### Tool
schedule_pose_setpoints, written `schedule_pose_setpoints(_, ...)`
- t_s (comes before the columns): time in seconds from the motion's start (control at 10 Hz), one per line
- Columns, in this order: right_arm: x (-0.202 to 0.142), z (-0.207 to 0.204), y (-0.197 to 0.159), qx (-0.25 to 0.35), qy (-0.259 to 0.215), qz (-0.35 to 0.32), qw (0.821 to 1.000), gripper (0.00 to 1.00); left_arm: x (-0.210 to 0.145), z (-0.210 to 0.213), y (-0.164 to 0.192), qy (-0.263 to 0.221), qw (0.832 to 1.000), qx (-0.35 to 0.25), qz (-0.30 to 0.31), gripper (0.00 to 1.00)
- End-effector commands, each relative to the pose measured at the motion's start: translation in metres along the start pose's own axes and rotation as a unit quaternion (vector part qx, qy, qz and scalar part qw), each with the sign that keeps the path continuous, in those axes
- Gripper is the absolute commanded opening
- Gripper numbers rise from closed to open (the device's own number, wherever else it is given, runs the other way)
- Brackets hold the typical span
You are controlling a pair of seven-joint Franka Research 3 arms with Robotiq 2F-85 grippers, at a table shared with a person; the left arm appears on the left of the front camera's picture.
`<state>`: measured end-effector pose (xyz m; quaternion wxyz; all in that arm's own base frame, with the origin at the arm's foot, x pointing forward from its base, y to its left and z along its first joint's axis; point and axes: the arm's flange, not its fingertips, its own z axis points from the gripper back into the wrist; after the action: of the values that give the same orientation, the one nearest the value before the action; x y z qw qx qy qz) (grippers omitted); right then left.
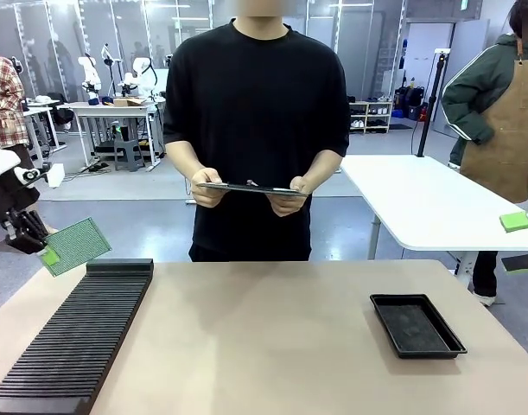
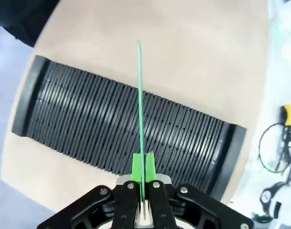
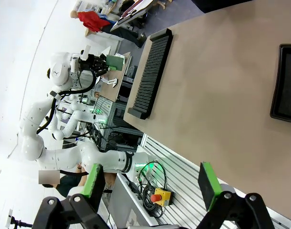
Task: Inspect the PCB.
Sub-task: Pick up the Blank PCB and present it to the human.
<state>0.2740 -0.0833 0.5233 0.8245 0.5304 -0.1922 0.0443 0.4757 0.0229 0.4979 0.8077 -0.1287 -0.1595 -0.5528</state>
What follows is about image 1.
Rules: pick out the black tripod pole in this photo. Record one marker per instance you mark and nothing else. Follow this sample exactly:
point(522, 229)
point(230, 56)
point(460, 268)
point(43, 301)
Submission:
point(432, 99)

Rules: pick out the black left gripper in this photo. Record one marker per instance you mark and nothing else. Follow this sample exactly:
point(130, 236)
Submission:
point(6, 196)

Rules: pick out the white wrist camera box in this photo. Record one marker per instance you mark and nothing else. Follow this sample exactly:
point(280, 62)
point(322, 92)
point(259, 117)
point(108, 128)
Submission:
point(55, 175)

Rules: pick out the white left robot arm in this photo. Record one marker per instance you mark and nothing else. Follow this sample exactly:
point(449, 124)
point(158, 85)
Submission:
point(0, 162)

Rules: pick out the mannequin in plaid shirt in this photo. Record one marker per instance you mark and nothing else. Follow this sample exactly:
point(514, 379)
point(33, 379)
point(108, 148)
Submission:
point(2, 104)

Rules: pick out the cardboard box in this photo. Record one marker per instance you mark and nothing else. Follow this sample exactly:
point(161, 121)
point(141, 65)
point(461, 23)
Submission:
point(129, 102)

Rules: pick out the person's left hand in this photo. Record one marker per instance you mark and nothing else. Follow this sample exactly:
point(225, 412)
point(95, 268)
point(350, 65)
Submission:
point(289, 203)

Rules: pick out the wooden shoe shelf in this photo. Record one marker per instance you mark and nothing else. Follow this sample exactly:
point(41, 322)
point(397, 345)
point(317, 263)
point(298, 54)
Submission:
point(370, 116)

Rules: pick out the person's left forearm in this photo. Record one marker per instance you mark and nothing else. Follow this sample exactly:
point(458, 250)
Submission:
point(324, 166)

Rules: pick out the green perforated PCB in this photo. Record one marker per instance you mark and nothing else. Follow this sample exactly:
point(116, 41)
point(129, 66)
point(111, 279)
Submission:
point(80, 244)

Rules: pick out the grey plastic stool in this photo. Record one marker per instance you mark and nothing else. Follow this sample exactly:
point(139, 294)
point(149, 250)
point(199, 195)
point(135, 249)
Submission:
point(129, 153)

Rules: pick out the person's right forearm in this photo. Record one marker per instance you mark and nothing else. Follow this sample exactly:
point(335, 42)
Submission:
point(183, 160)

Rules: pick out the person in brown apron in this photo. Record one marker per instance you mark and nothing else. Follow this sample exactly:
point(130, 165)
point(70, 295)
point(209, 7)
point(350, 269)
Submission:
point(501, 108)

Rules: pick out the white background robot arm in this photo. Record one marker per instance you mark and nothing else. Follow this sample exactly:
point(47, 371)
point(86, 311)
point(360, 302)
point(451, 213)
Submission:
point(140, 75)

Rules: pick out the black slotted PCB rack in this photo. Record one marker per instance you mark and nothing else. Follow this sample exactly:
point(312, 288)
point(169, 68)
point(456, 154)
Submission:
point(73, 337)

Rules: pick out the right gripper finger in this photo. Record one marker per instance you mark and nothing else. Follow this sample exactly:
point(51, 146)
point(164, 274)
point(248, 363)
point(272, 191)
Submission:
point(525, 264)
point(520, 222)

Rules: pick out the white side table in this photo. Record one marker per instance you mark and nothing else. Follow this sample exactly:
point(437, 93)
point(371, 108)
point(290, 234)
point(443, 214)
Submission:
point(423, 199)

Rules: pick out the white background desk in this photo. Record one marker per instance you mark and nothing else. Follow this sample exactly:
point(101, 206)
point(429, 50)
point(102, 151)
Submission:
point(112, 110)

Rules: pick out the person's right hand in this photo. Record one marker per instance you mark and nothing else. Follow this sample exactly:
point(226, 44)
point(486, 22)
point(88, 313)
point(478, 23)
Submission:
point(207, 190)

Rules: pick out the black plastic tray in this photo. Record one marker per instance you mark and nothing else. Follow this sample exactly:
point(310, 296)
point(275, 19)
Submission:
point(417, 328)

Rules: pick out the narrow white desk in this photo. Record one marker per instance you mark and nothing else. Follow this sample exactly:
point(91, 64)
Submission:
point(41, 112)

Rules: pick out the dark tablet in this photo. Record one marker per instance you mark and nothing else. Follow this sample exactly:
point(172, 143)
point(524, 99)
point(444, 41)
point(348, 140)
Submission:
point(246, 188)

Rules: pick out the person in black t-shirt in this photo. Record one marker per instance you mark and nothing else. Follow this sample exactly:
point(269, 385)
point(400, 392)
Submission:
point(255, 108)

